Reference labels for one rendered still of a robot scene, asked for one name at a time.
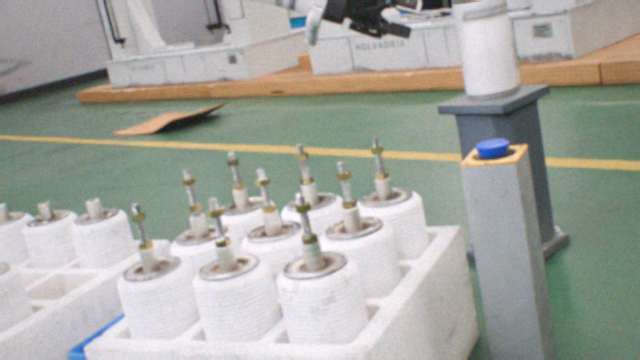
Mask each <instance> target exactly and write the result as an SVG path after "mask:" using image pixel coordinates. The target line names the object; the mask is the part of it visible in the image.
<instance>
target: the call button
mask: <svg viewBox="0 0 640 360"><path fill-rule="evenodd" d="M509 147H510V146H509V141H508V140H507V139H504V138H495V139H488V140H484V141H481V142H479V144H478V145H477V146H476V149H477V153H480V154H481V157H483V158H492V157H499V156H502V155H505V154H506V153H507V149H509Z"/></svg>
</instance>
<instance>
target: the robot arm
mask: <svg viewBox="0 0 640 360"><path fill-rule="evenodd" d="M243 1H251V2H259V3H267V4H271V5H274V6H277V7H281V8H285V9H288V10H292V11H295V12H299V13H301V14H304V15H306V16H308V17H307V24H306V35H305V43H306V44H308V45H312V46H315V45H316V42H317V39H318V35H319V30H320V25H321V20H324V21H329V22H332V23H336V24H343V22H344V19H345V18H347V19H349V20H350V22H349V26H348V29H349V30H350V31H353V32H357V33H360V34H363V35H366V36H369V37H372V38H375V39H381V37H383V36H386V35H391V36H394V37H398V38H402V39H405V40H408V39H409V37H410V33H412V27H410V26H407V25H403V24H400V23H396V22H392V21H391V23H390V21H388V20H387V19H386V18H385V17H383V14H381V12H384V10H386V9H392V8H395V7H396V9H397V10H400V11H404V12H408V13H412V14H416V15H418V14H419V13H420V10H421V6H422V2H421V1H417V0H243ZM451 1H452V7H453V13H454V20H455V26H456V33H457V39H458V46H459V52H460V59H461V66H462V72H463V79H464V86H465V93H466V99H467V100H469V101H488V100H495V99H501V98H505V97H509V96H512V95H514V94H516V93H518V92H519V90H520V89H521V83H520V76H519V69H518V62H517V54H516V47H515V39H514V37H512V36H511V30H510V21H509V14H508V8H507V1H506V0H451ZM387 2H389V3H387ZM369 30H370V31H372V32H370V31H369ZM373 31H375V32H376V33H373Z"/></svg>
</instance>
